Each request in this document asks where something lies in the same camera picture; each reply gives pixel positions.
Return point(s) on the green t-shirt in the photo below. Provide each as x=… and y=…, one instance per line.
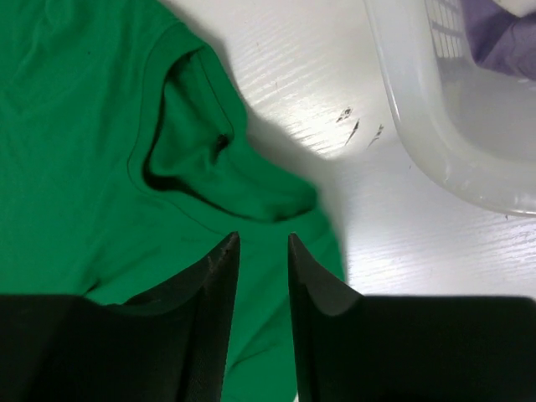
x=125, y=159

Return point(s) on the white plastic laundry basket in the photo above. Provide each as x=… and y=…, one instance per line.
x=470, y=130

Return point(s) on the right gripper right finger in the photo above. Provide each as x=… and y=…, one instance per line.
x=351, y=347

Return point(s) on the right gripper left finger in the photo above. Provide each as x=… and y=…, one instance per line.
x=169, y=343

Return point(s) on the purple t-shirt in basket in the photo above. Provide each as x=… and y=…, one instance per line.
x=501, y=36

